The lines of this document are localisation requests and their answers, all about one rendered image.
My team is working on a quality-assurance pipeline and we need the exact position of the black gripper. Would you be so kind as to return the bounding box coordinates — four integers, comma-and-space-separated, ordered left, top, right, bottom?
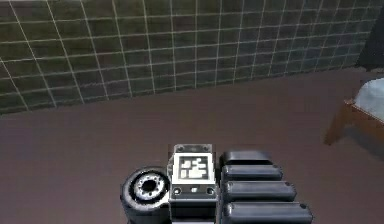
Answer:
119, 166, 172, 224

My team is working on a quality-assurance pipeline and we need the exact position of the brown wooden bed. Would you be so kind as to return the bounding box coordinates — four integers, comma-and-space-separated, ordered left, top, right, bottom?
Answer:
323, 77, 384, 146

